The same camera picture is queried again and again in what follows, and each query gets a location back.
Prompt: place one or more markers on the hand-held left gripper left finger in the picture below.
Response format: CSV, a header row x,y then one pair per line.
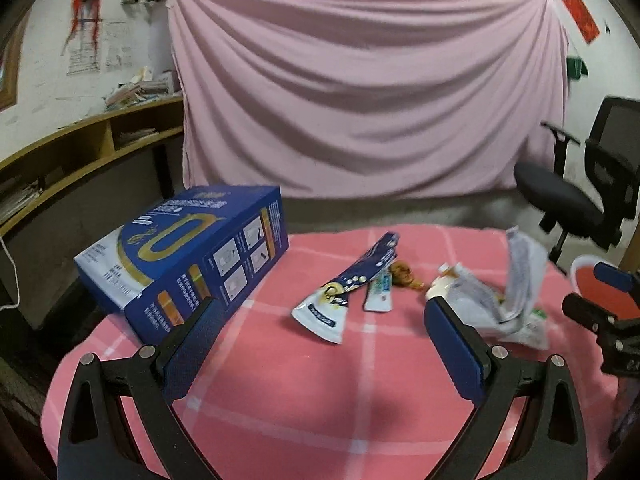
x,y
192,350

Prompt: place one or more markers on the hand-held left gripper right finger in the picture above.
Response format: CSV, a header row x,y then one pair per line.
x,y
452,345

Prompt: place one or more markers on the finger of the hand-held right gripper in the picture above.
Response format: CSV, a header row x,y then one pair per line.
x,y
587,312
612,276

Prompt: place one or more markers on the red bucket with white rim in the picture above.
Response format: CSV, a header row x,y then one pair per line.
x,y
587,285

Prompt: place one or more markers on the white and green packet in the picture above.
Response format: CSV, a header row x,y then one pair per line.
x,y
531,332

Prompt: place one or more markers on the white plastic wrapper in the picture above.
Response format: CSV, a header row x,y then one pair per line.
x,y
520,270

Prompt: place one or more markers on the brown food scrap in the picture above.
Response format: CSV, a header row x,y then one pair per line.
x,y
402,274

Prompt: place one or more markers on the small white sachet wrapper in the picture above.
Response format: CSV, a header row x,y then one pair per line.
x,y
378,297

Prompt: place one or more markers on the blue and white sachet wrapper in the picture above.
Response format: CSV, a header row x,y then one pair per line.
x,y
340,290

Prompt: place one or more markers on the black office chair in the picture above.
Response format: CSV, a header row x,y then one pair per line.
x,y
555,195

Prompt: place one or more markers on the blue carton box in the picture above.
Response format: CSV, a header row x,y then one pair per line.
x,y
175,240

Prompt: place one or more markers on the pink checked tablecloth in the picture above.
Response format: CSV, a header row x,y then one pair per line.
x,y
300,385

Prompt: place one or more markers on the papers in shelf compartment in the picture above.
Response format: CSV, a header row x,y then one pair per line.
x,y
136,136

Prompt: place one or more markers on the wooden shelf desk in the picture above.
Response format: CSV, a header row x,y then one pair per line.
x,y
75,160

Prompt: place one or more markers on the pile of papers in shelf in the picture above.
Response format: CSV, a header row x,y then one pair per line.
x,y
20,200

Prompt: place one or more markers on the stack of books and papers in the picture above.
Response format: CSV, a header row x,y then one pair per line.
x,y
137,91

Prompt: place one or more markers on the pink hanging sheet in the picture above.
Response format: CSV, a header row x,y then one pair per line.
x,y
350,100

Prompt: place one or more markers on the green hanging wall item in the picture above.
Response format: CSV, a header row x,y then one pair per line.
x,y
575,67

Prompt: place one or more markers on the red paper wall decoration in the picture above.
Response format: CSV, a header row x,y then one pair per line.
x,y
580,15

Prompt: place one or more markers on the white printed wall papers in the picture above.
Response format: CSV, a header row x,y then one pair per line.
x,y
112,45

